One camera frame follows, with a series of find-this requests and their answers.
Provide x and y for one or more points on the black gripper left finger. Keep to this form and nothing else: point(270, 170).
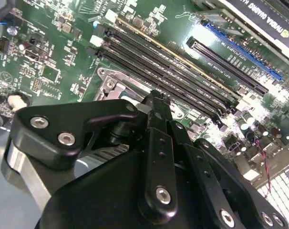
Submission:
point(51, 128)

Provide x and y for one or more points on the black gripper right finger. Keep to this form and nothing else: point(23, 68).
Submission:
point(206, 167)

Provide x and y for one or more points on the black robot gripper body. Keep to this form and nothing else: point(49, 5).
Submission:
point(99, 202)

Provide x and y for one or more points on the square CPU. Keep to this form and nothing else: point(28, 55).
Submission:
point(132, 95)

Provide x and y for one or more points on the metal socket cover frame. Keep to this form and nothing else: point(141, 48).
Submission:
point(135, 84)

